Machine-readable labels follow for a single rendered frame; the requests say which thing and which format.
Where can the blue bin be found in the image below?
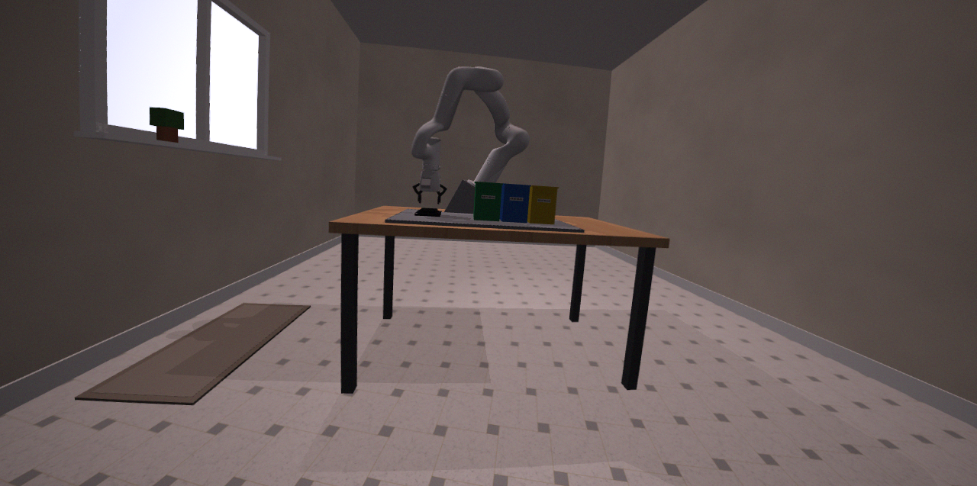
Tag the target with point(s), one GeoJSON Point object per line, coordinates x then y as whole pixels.
{"type": "Point", "coordinates": [514, 203]}

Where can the yellow open-top bin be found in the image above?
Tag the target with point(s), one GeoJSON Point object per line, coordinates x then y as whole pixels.
{"type": "Point", "coordinates": [542, 205]}

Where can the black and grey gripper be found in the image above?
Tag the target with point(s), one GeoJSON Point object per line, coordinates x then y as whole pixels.
{"type": "Point", "coordinates": [435, 184]}

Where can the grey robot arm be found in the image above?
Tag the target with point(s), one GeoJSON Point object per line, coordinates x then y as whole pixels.
{"type": "Point", "coordinates": [485, 83]}

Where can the green bin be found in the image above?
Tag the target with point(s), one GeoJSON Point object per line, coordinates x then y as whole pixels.
{"type": "Point", "coordinates": [487, 202]}

